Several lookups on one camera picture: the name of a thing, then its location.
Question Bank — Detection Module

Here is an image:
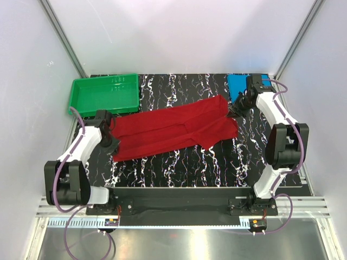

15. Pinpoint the left small connector board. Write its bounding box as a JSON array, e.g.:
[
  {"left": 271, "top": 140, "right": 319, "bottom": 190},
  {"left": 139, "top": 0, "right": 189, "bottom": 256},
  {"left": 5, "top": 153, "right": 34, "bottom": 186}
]
[{"left": 105, "top": 218, "right": 119, "bottom": 226}]

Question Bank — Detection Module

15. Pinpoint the aluminium corner post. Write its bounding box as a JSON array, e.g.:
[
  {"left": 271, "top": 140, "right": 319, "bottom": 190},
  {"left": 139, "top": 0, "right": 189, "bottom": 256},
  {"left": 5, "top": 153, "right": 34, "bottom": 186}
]
[
  {"left": 274, "top": 0, "right": 325, "bottom": 80},
  {"left": 38, "top": 0, "right": 88, "bottom": 78}
]

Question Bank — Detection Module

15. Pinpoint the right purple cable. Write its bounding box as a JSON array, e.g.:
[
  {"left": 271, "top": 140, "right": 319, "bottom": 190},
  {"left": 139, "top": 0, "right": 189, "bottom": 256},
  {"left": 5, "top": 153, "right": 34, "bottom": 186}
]
[{"left": 235, "top": 79, "right": 303, "bottom": 234}]

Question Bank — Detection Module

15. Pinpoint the green plastic tray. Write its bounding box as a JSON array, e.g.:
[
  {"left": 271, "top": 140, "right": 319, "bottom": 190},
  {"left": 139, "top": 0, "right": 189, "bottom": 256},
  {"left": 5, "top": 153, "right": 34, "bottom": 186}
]
[{"left": 68, "top": 74, "right": 139, "bottom": 117}]

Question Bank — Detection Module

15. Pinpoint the red t shirt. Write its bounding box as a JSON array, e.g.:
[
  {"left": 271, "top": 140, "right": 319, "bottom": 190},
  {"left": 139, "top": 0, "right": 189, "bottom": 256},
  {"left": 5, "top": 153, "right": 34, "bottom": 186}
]
[{"left": 112, "top": 95, "right": 238, "bottom": 162}]

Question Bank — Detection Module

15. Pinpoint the right small connector board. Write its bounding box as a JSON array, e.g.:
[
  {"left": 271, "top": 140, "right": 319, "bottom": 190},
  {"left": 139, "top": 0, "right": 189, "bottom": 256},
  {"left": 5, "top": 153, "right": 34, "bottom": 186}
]
[{"left": 250, "top": 218, "right": 267, "bottom": 230}]

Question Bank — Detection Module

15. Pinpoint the left aluminium corner post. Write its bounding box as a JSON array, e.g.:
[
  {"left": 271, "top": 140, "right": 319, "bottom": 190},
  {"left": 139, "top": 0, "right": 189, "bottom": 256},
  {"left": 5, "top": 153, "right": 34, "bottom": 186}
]
[{"left": 38, "top": 0, "right": 88, "bottom": 78}]

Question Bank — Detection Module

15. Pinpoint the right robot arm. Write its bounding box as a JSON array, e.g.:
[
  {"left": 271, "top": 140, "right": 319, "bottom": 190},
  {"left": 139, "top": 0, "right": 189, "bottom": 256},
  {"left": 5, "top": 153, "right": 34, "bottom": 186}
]
[{"left": 228, "top": 74, "right": 309, "bottom": 216}]

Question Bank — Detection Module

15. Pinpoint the small connector board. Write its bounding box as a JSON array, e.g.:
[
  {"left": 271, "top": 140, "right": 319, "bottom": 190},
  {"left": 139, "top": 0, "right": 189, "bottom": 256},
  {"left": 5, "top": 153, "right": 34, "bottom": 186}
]
[
  {"left": 105, "top": 218, "right": 119, "bottom": 226},
  {"left": 250, "top": 218, "right": 267, "bottom": 230}
]

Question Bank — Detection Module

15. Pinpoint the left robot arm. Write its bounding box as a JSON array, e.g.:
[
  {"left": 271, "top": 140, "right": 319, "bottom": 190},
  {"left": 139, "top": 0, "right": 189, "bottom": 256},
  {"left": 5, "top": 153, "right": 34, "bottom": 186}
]
[{"left": 44, "top": 107, "right": 120, "bottom": 215}]

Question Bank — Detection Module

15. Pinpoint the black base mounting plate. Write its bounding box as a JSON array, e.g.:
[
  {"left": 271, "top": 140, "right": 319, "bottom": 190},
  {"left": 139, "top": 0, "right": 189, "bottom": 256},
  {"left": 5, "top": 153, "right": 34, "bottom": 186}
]
[{"left": 86, "top": 187, "right": 278, "bottom": 228}]

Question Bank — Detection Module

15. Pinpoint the folded blue t shirt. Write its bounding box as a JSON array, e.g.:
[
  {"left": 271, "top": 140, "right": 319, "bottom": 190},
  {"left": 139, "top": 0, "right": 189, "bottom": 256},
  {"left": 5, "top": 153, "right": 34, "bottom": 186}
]
[{"left": 227, "top": 74, "right": 275, "bottom": 106}]

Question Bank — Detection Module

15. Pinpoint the right aluminium corner post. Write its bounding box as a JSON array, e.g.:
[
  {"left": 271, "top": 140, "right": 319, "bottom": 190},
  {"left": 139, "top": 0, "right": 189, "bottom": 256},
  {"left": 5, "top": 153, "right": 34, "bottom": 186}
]
[{"left": 274, "top": 0, "right": 325, "bottom": 80}]

